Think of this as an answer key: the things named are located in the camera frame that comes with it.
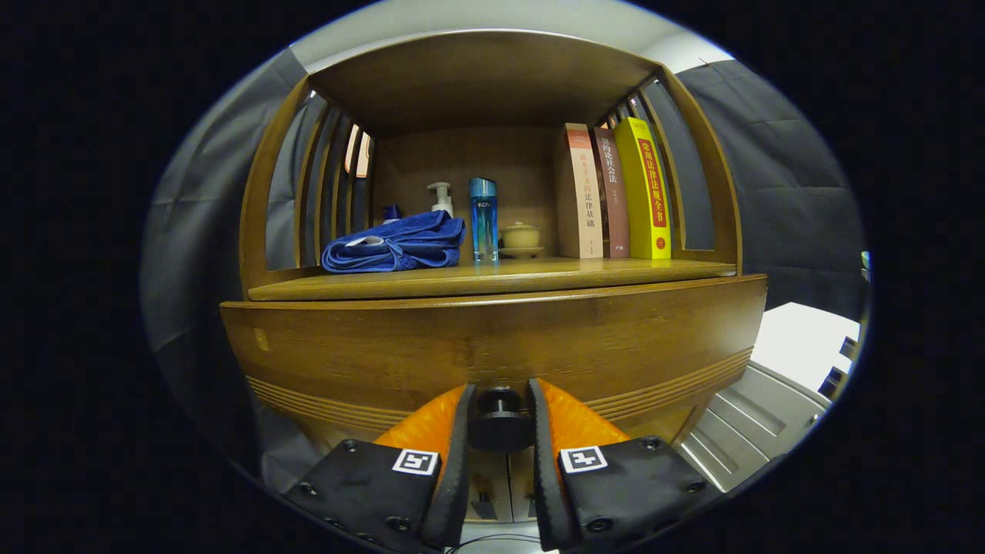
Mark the wooden cabinet with slatted sides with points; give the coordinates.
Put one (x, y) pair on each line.
(477, 85)

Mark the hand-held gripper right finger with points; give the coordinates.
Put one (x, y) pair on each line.
(542, 477)

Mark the brown book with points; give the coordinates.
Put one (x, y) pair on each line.
(613, 208)

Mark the blue folded towel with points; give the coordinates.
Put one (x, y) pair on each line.
(400, 242)

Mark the tall blue glass bottle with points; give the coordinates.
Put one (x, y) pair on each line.
(483, 223)

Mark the wooden countertop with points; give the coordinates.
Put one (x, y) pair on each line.
(539, 273)

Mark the wooden drawer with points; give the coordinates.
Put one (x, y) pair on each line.
(462, 338)

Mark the beige book orange band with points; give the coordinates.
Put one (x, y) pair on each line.
(581, 200)

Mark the black drawer knob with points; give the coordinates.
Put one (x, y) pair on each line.
(500, 427)

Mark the black backdrop cloth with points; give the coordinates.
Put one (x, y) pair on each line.
(785, 192)

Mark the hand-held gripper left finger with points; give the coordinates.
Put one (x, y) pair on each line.
(458, 477)

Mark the white pump bottle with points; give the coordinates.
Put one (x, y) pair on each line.
(442, 201)

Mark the wooden cabinet door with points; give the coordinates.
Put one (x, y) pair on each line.
(522, 477)
(489, 477)

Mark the small white bottle blue cap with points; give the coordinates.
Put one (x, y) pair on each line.
(392, 212)

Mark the white flat board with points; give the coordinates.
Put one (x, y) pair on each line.
(800, 342)

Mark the yellow book red label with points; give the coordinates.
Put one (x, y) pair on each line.
(646, 200)

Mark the yellow lidded teacup with saucer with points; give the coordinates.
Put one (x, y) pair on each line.
(521, 237)

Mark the light grey panelled unit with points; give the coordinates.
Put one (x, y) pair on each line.
(754, 423)

